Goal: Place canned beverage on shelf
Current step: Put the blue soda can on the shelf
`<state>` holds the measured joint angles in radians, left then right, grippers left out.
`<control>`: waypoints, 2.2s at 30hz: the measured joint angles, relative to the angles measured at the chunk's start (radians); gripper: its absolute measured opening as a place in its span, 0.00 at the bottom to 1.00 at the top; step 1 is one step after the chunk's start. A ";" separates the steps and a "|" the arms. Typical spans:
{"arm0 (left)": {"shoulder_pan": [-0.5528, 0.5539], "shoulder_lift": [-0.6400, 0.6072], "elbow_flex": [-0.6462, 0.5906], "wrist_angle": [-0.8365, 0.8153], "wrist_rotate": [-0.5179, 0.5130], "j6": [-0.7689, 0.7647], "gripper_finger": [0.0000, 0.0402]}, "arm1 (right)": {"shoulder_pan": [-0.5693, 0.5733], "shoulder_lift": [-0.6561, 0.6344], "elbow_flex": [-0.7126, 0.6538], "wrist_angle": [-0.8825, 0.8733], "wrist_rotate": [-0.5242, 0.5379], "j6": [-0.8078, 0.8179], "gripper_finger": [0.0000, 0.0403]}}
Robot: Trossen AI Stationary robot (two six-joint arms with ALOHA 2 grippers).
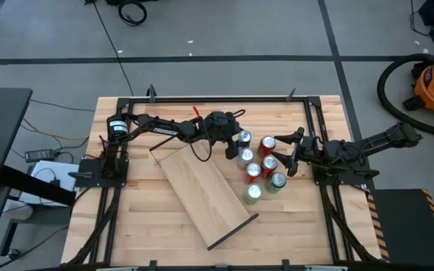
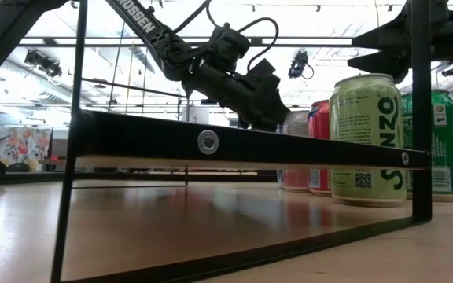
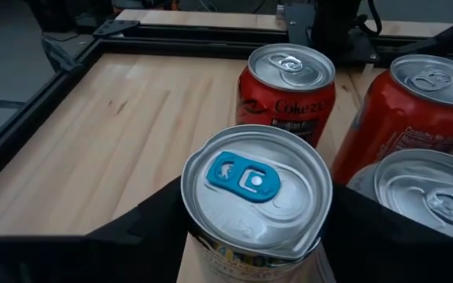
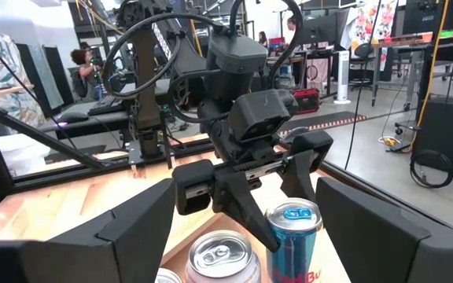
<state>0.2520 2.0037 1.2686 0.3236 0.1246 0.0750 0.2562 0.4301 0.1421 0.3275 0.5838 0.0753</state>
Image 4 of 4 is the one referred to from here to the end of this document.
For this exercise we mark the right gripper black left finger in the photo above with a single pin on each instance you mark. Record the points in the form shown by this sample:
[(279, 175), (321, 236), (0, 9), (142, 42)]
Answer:
[(93, 255)]

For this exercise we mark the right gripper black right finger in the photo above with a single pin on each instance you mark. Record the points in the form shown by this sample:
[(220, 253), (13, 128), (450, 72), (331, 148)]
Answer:
[(387, 243)]

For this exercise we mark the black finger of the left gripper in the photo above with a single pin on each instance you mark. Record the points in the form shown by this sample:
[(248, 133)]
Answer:
[(299, 177), (242, 204)]

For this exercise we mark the pale silver beverage can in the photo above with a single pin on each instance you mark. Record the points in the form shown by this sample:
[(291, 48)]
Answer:
[(220, 255)]

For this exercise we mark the blue energy drink can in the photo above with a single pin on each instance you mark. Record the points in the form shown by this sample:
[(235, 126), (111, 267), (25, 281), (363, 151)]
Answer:
[(293, 243)]

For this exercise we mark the dark red black-print can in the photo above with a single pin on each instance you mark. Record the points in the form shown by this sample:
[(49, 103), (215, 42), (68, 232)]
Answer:
[(167, 277)]

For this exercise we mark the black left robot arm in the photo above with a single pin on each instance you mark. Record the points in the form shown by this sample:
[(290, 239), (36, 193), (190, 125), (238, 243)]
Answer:
[(232, 63)]

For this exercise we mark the red tool box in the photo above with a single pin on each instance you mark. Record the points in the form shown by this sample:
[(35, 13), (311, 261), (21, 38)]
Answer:
[(307, 100)]

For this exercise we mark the person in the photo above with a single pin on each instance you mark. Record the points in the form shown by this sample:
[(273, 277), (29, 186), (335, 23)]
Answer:
[(263, 39), (87, 72), (291, 24)]

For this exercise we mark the white tower fan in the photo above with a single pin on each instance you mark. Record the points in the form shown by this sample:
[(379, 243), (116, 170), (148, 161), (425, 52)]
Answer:
[(343, 76)]

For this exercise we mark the black keyboard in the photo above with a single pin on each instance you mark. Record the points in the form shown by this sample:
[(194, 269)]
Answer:
[(106, 104)]

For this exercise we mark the black cabinet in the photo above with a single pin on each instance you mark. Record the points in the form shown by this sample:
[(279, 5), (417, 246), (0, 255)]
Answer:
[(446, 133)]

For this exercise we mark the black desk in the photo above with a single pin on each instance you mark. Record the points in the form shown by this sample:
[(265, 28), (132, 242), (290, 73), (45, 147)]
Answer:
[(93, 122)]

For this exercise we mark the black office chair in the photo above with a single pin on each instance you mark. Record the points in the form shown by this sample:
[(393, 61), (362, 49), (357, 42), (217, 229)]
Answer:
[(362, 53)]

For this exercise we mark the black computer mouse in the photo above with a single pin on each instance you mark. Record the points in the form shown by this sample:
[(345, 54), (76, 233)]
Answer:
[(71, 116)]

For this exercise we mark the black computer monitor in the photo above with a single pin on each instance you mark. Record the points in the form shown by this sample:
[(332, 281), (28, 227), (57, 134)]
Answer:
[(321, 29)]

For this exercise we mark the floral print cloth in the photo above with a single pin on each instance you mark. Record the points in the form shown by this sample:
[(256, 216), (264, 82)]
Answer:
[(376, 19)]

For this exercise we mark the workbench with dark top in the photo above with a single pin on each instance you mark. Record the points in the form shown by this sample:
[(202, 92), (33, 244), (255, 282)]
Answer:
[(407, 39)]

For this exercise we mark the dark leaning panels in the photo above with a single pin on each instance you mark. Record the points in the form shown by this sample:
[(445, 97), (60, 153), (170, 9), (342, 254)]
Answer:
[(43, 74)]

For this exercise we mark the leaf print cloth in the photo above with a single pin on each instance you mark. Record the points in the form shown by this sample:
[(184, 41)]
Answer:
[(2, 78)]

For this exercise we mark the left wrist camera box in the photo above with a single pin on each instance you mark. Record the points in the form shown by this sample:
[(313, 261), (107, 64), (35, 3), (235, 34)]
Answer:
[(266, 114)]

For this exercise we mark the black table frame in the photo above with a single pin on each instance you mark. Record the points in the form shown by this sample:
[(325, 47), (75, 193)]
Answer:
[(34, 133)]

